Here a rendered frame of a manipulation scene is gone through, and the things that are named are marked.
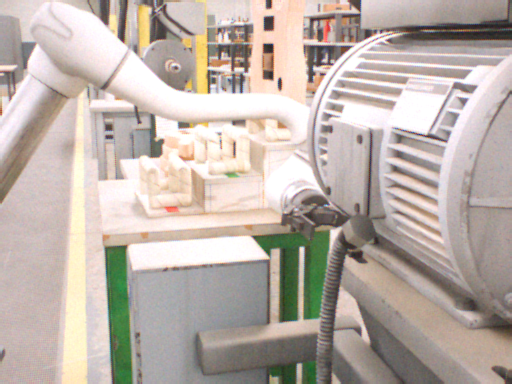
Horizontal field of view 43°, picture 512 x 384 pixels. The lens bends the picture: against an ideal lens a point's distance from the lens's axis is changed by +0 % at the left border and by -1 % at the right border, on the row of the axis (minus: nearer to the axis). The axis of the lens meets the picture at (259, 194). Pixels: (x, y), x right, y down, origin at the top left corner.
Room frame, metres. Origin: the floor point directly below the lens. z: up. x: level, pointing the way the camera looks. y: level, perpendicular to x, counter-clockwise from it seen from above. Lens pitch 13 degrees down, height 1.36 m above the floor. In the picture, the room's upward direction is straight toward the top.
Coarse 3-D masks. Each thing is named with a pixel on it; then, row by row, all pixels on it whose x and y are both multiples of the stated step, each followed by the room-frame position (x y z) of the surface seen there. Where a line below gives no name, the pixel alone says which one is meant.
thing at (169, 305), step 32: (128, 256) 0.73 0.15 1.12; (160, 256) 0.71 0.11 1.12; (192, 256) 0.71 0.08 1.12; (224, 256) 0.72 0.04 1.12; (256, 256) 0.72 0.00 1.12; (128, 288) 0.73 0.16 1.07; (160, 288) 0.68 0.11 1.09; (192, 288) 0.69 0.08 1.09; (224, 288) 0.70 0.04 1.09; (256, 288) 0.71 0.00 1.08; (160, 320) 0.68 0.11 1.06; (192, 320) 0.69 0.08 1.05; (224, 320) 0.70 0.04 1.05; (256, 320) 0.71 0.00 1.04; (160, 352) 0.68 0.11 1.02; (192, 352) 0.69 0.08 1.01
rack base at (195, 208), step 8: (136, 192) 1.81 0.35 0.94; (160, 192) 1.81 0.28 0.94; (168, 192) 1.81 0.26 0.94; (144, 200) 1.71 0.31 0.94; (192, 200) 1.72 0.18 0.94; (144, 208) 1.63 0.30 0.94; (160, 208) 1.63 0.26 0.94; (184, 208) 1.63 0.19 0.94; (192, 208) 1.63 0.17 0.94; (200, 208) 1.63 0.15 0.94; (152, 216) 1.58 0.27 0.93; (160, 216) 1.59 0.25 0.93
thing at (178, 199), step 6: (150, 198) 1.61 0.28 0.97; (156, 198) 1.61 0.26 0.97; (162, 198) 1.62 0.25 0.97; (168, 198) 1.62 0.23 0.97; (174, 198) 1.62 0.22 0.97; (180, 198) 1.63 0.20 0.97; (186, 198) 1.63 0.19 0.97; (150, 204) 1.61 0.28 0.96; (156, 204) 1.61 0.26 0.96; (162, 204) 1.61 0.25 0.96; (168, 204) 1.62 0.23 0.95; (174, 204) 1.62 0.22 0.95; (180, 204) 1.63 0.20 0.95; (186, 204) 1.64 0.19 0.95
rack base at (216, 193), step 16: (192, 176) 1.76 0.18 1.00; (208, 176) 1.65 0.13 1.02; (224, 176) 1.65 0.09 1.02; (240, 176) 1.65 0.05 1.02; (256, 176) 1.66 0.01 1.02; (192, 192) 1.76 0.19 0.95; (208, 192) 1.62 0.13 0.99; (224, 192) 1.64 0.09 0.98; (240, 192) 1.65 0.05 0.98; (256, 192) 1.66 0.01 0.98; (208, 208) 1.62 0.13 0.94; (224, 208) 1.64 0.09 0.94; (240, 208) 1.65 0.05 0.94; (256, 208) 1.66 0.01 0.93
